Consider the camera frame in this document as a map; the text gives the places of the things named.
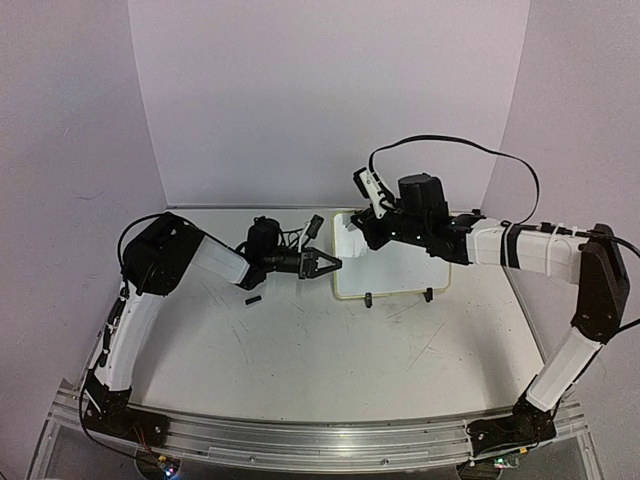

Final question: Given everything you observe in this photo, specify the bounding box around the black right camera cable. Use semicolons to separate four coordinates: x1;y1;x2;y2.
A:
367;133;542;224

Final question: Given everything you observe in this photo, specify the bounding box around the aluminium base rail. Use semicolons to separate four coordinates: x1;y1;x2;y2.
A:
47;399;589;464

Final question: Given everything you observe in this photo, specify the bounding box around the black left base cable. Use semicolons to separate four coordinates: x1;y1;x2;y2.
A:
77;389;151;464

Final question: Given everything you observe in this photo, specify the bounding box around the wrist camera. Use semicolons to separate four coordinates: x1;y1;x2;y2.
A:
298;214;324;252
353;167;395;219

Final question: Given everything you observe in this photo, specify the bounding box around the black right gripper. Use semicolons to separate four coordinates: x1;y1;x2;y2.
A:
349;204;426;251

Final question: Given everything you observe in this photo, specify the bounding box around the left green circuit board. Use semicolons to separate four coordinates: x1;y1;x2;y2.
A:
135;451;180;479

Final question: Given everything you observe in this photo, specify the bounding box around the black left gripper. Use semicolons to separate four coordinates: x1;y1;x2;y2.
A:
267;243;347;277

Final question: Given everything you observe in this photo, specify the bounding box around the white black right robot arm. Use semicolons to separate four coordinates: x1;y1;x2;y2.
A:
351;168;630;457

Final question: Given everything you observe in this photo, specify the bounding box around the yellow framed small whiteboard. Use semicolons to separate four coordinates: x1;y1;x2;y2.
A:
332;211;451;299

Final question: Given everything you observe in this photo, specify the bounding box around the black marker cap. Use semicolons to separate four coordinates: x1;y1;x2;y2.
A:
245;295;262;306

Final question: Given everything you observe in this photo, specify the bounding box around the green circuit board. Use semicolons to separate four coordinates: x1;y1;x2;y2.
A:
135;451;180;479
490;447;530;470

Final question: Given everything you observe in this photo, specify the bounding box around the right green circuit board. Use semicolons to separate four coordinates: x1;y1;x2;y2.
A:
490;447;530;470

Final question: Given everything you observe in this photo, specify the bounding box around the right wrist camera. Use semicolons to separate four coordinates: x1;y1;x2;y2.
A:
353;167;395;219

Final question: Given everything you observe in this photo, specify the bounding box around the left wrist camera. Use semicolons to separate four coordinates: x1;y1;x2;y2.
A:
298;214;324;252

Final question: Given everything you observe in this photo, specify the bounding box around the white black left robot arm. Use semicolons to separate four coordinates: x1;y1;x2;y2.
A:
79;212;342;447

